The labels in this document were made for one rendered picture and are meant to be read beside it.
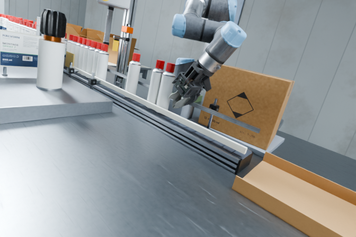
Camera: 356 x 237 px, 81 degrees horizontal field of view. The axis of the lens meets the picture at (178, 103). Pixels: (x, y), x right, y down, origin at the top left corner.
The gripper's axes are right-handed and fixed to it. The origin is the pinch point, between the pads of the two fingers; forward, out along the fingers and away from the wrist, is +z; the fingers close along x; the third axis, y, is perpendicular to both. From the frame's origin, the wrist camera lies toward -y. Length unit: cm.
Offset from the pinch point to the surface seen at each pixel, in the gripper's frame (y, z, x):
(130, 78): 2.8, 9.6, -24.7
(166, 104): 1.0, 3.0, -3.2
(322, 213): 2, -18, 51
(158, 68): 1.8, -4.6, -15.6
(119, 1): -7, -5, -68
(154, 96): 2.0, 4.5, -9.1
